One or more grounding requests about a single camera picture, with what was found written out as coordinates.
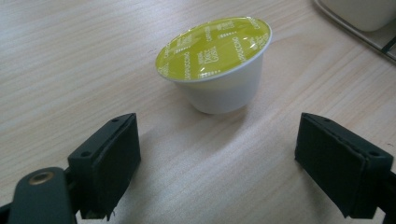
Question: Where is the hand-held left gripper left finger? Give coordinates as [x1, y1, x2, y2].
[67, 112, 142, 221]

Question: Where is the white box lid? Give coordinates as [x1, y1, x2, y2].
[312, 0, 396, 64]

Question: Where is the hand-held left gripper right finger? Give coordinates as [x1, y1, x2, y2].
[294, 112, 395, 219]

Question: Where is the yellow-lidded white coffee capsule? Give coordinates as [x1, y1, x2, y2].
[154, 16, 274, 116]

